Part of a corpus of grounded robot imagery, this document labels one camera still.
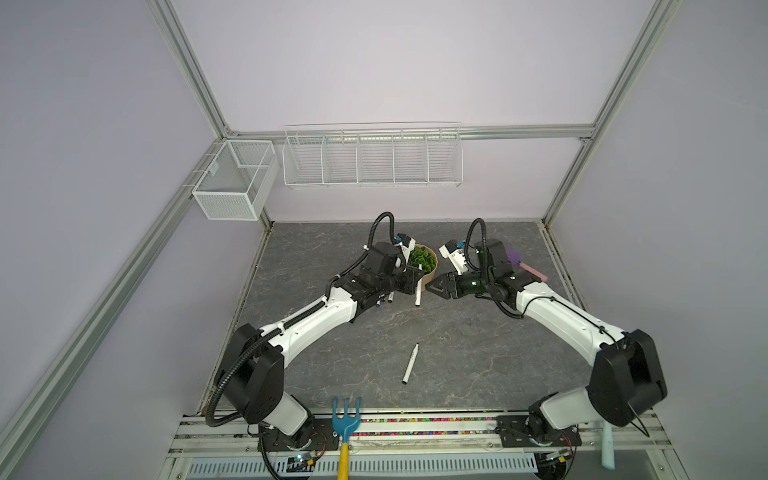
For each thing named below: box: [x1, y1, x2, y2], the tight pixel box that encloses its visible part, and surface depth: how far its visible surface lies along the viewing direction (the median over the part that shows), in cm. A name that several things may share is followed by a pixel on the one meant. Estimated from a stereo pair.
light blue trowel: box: [601, 420, 615, 470], surface depth 72 cm
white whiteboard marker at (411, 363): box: [402, 342, 420, 385], surface depth 86 cm
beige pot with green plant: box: [409, 244, 439, 292], surface depth 96 cm
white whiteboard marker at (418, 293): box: [415, 277, 423, 307], surface depth 83 cm
